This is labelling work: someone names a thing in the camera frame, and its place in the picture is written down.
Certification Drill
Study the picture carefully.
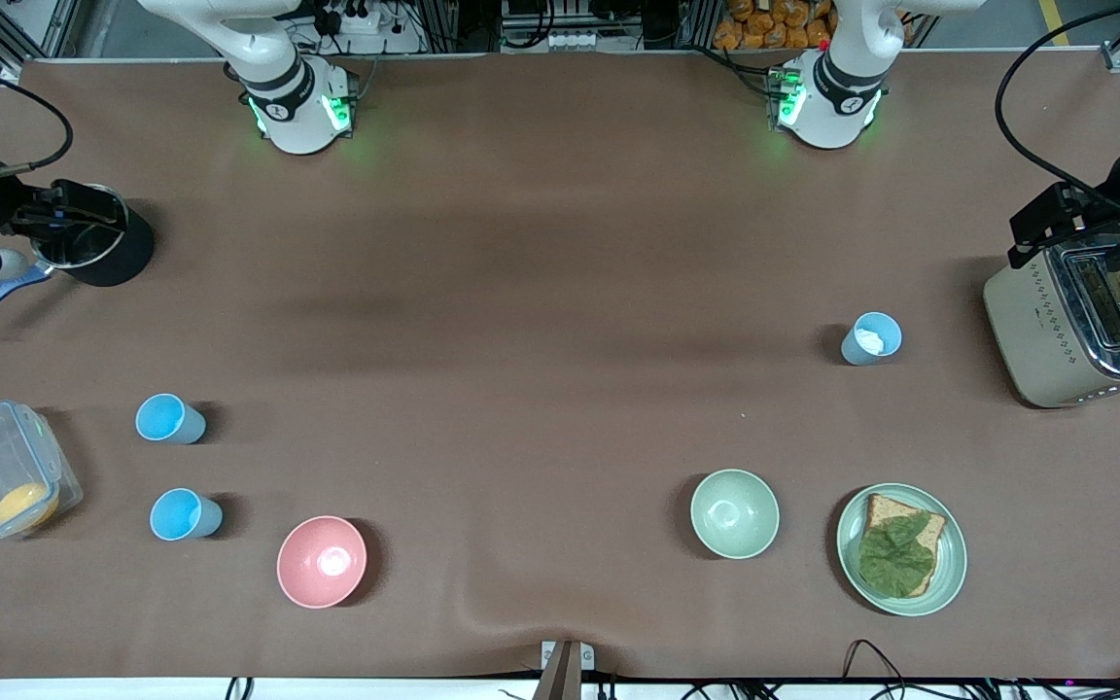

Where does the pink bowl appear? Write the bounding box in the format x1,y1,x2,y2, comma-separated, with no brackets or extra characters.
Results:
276,515,368,611

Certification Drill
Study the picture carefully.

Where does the glass lid with blue knob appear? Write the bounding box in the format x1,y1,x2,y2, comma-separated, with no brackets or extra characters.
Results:
30,184,129,272

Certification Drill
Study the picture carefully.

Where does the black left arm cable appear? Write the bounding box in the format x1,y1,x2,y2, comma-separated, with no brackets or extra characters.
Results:
995,0,1120,213

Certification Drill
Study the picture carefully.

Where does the brown bread slice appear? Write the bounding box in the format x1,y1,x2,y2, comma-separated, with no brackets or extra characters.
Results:
864,493,948,598

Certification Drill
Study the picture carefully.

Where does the green lettuce leaf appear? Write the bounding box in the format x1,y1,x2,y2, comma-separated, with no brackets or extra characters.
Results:
857,512,936,598

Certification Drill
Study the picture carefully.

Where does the orange round food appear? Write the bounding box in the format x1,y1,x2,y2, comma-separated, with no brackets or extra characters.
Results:
0,483,61,532

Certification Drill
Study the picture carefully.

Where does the looped black cable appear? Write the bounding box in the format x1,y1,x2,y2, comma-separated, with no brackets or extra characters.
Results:
842,639,921,700

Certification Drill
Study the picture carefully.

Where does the beige chrome toaster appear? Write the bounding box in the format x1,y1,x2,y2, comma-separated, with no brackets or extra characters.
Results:
984,226,1120,409

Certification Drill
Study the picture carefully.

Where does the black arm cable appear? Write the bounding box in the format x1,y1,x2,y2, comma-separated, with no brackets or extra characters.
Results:
0,66,75,178
995,0,1120,213

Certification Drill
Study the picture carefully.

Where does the black pot with blue handle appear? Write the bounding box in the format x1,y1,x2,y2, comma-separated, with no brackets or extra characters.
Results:
0,183,157,335

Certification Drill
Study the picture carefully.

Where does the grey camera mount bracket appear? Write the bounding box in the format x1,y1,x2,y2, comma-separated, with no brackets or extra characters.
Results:
532,639,596,700

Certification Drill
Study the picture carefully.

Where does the blue plastic cup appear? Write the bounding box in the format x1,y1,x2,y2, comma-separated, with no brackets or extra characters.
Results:
135,393,207,445
150,488,224,542

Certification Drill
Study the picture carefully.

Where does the pale green bowl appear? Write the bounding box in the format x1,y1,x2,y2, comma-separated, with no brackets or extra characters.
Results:
689,469,782,561

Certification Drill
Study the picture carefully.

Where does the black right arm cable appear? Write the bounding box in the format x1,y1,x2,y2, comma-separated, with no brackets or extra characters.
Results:
0,66,75,178

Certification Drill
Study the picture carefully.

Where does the bag of orange buns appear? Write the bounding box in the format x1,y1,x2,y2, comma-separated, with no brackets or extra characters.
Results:
712,0,839,51

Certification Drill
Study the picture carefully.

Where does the blue cup with white bottom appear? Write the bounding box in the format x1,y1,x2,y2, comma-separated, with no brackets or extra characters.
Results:
841,311,903,367

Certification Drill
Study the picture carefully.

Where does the pale green plate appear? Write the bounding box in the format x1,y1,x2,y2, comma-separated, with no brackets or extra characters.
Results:
835,483,968,617

